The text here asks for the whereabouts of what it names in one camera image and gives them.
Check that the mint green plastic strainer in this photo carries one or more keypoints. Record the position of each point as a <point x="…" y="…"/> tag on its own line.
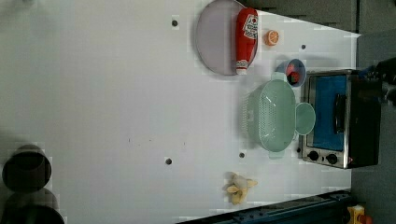
<point x="269" y="116"/>

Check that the grey round plate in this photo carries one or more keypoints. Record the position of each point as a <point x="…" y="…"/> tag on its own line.
<point x="215" y="36"/>

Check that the peeled banana toy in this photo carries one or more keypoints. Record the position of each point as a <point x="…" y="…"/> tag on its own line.
<point x="237" y="187"/>

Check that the blue bowl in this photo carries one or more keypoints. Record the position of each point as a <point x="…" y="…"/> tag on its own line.
<point x="294" y="71"/>

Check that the red strawberry toy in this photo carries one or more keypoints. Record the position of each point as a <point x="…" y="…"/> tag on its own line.
<point x="294" y="78"/>
<point x="290" y="68"/>

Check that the red ketchup bottle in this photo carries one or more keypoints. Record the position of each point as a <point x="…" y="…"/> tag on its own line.
<point x="245" y="38"/>

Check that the orange slice toy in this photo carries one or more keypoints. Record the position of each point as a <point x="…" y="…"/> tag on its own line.
<point x="271" y="38"/>

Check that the mint green cup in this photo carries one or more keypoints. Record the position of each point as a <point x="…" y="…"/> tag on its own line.
<point x="305" y="118"/>

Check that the black steel toaster oven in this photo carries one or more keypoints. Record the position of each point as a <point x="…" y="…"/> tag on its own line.
<point x="348" y="116"/>

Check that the yellow clamp object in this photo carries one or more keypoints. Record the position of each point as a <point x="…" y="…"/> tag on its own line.
<point x="358" y="216"/>

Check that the dark cylindrical camera mount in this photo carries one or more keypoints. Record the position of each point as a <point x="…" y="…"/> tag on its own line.
<point x="26" y="173"/>

